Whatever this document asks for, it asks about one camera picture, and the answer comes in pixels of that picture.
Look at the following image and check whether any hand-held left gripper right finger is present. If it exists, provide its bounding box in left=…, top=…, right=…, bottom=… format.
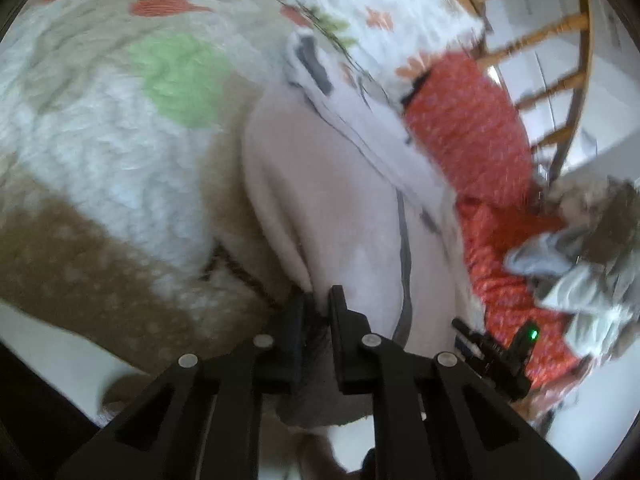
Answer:
left=327, top=285, right=582, bottom=480

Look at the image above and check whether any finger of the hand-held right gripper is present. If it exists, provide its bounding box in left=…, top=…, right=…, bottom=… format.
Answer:
left=451, top=317, right=493, bottom=361

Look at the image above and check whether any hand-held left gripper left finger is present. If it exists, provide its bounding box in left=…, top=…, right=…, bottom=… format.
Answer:
left=54, top=294, right=307, bottom=480

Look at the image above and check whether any red patterned sheet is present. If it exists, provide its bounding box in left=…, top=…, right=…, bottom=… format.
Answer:
left=456, top=199, right=588, bottom=403

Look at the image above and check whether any light grey cloth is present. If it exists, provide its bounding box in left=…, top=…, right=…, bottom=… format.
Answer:
left=504, top=227, right=638, bottom=361

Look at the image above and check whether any dark grey cloth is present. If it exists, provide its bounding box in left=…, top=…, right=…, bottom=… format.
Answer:
left=547, top=175, right=640, bottom=267

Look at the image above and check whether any red patterned pillow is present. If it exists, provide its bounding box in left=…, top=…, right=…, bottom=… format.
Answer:
left=400, top=52, right=535, bottom=207

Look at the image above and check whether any printed fleece blanket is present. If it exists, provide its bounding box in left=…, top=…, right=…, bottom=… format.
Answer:
left=0, top=0, right=451, bottom=427

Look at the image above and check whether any wooden chair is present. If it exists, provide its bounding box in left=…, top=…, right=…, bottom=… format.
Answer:
left=447, top=0, right=597, bottom=181

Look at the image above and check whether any white floral pillow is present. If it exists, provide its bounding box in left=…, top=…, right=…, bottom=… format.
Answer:
left=279, top=0, right=487, bottom=112

